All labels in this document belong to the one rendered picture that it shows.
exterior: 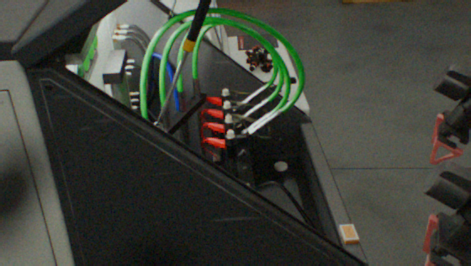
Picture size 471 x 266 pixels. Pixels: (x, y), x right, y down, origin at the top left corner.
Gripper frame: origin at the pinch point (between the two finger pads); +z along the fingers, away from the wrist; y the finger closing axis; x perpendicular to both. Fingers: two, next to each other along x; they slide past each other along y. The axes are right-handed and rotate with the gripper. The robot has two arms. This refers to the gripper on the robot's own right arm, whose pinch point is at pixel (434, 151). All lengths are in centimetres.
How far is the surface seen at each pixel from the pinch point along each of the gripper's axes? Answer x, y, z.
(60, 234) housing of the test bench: -63, 67, 17
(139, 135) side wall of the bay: -57, 60, -7
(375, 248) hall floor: 29, -76, 97
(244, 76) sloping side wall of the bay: -53, -9, 13
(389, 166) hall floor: 29, -147, 97
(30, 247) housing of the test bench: -66, 69, 22
